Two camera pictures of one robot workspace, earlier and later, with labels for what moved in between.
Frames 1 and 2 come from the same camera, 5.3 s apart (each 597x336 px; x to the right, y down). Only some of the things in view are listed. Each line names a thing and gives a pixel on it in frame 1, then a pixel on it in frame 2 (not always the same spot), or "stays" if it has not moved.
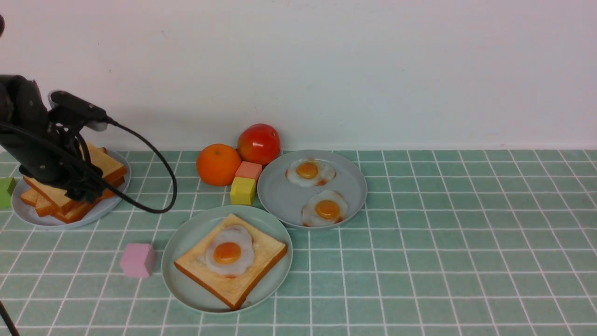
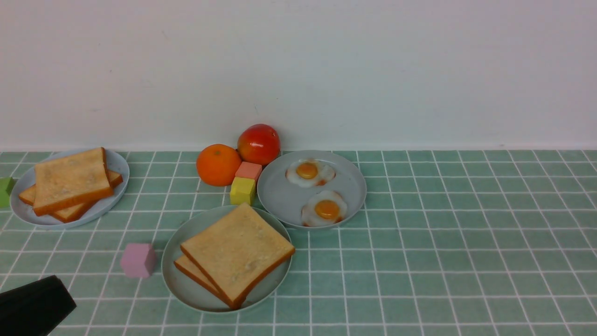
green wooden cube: [7, 185] stays
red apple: [259, 143] stays
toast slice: [108, 167] to [237, 251]
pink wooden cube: [138, 261] stays
